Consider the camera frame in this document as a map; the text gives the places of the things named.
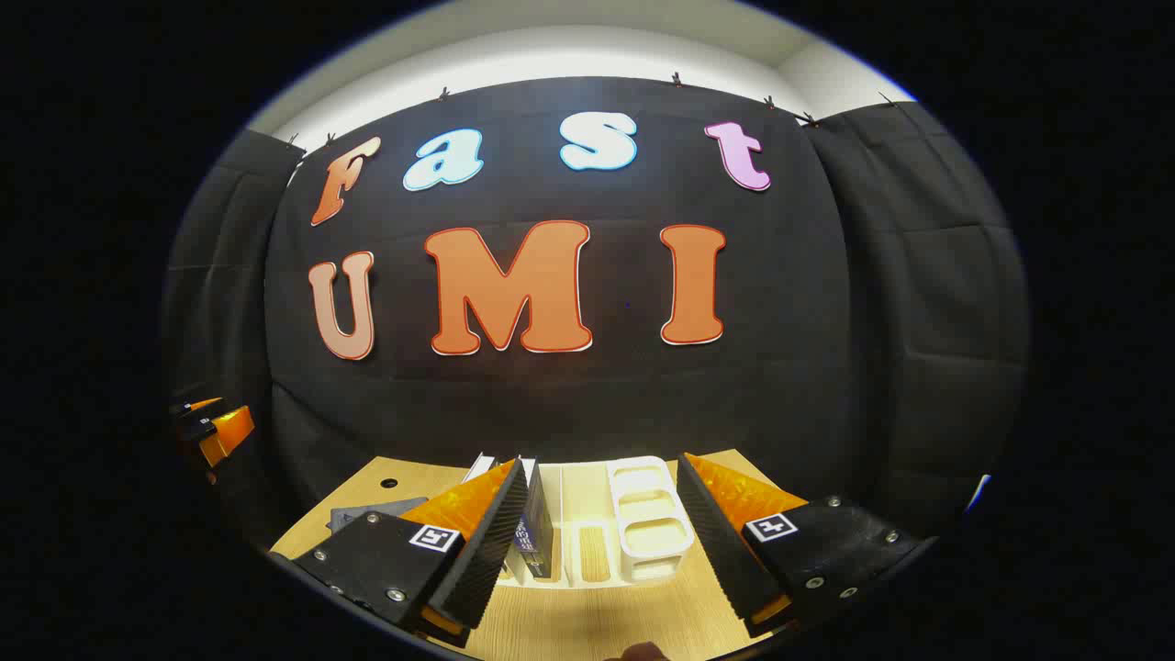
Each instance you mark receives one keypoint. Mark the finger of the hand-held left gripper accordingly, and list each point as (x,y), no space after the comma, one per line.
(229,433)
(197,408)

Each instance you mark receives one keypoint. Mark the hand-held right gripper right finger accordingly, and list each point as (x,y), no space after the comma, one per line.
(721,551)

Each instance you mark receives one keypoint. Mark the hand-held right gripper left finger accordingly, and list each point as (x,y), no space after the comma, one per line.
(486,560)

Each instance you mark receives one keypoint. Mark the blue book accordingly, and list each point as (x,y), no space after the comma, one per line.
(537,528)

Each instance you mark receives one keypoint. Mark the white plastic bookshelf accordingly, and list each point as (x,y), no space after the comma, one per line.
(647,523)

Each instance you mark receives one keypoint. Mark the dark grey book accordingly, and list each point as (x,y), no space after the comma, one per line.
(479,466)

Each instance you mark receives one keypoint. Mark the grey black schoolbag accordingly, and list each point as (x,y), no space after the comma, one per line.
(367,514)

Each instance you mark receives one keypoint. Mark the black backdrop cloth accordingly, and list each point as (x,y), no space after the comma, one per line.
(597,395)

